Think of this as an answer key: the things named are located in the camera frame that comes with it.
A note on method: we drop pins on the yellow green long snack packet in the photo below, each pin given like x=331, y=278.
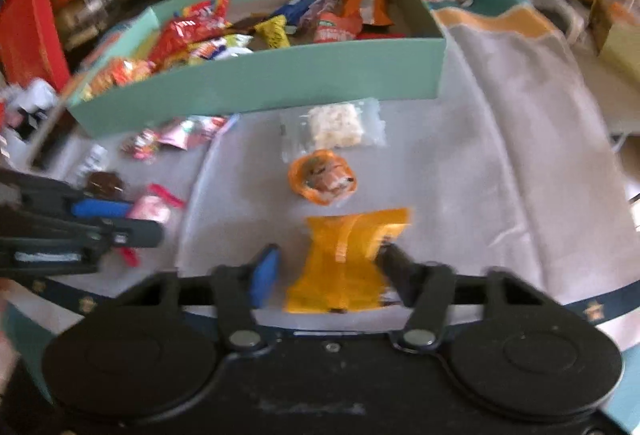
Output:
x=224, y=47

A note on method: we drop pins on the orange red noodle snack packet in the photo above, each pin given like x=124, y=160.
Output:
x=119, y=72

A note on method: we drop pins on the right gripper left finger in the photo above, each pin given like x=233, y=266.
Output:
x=238, y=291

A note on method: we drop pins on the orange yellow candy packet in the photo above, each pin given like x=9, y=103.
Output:
x=340, y=274

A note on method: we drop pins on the orange white striped snack bar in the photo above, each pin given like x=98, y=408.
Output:
x=370, y=12

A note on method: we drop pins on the orange round jelly cup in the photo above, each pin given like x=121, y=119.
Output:
x=322, y=177

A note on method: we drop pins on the red Skittles candy packet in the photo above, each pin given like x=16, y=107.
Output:
x=194, y=24

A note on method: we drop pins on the pink white snack wrapper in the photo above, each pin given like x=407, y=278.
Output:
x=181, y=133

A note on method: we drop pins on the orange red chips packet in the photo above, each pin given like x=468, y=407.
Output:
x=332, y=28

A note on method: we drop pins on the teal cardboard box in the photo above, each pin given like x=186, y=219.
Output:
x=407, y=67

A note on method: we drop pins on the clear rice cracker packet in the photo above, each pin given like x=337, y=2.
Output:
x=340, y=125

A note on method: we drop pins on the blue white candy packet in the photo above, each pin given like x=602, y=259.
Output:
x=293, y=10

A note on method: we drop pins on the red gift box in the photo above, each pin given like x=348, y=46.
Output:
x=30, y=46

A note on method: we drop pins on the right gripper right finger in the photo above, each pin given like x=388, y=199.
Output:
x=427, y=290

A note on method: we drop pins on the red square snack packet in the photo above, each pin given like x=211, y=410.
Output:
x=379, y=35

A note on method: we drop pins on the yellow small candy bar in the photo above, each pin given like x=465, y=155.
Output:
x=273, y=32

